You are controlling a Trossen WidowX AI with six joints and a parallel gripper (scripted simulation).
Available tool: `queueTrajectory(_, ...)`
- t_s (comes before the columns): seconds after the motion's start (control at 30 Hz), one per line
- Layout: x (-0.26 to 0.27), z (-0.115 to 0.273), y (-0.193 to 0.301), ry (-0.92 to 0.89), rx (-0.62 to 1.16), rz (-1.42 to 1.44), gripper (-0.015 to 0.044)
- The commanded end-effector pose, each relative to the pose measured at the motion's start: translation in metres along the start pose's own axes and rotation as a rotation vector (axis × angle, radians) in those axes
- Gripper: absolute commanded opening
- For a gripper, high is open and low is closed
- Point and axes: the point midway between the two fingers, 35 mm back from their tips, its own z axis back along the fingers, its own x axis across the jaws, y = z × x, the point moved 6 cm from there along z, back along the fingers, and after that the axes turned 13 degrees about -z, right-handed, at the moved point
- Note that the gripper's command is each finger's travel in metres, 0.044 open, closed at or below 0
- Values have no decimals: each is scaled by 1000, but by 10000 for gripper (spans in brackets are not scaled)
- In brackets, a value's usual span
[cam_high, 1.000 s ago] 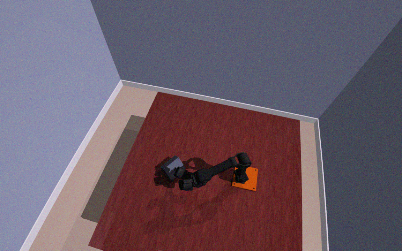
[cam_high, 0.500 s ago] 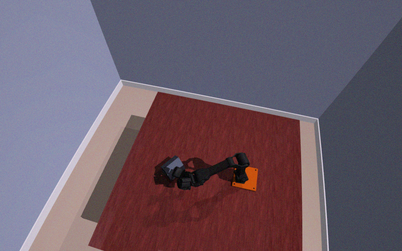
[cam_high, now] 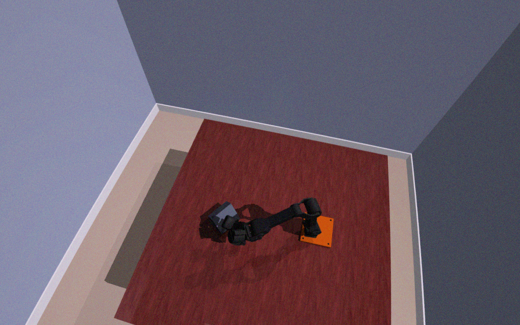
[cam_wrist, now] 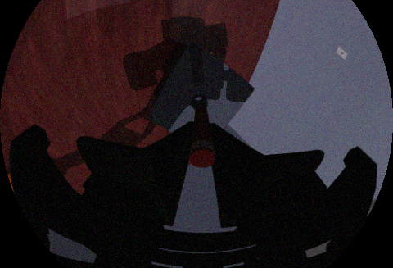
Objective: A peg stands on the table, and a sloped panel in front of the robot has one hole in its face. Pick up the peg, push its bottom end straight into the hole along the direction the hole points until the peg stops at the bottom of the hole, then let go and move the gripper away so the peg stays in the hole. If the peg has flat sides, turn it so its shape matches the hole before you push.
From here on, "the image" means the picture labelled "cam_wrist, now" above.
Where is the grey sloped panel with hole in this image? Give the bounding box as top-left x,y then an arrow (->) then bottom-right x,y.
148,42 -> 255,133

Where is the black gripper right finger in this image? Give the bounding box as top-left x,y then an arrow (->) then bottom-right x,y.
210,123 -> 324,229

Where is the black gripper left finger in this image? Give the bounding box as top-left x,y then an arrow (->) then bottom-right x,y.
76,121 -> 194,226

